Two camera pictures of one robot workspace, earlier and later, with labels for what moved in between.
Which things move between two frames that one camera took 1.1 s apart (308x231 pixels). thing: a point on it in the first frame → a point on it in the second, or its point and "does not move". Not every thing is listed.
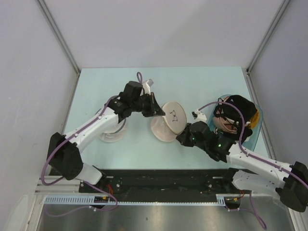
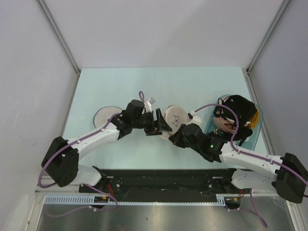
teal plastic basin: x=250 y=142 does not move
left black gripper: x=154 y=109 → x=154 y=126
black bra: x=238 y=110 does not move
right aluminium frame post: x=280 y=12 does not move
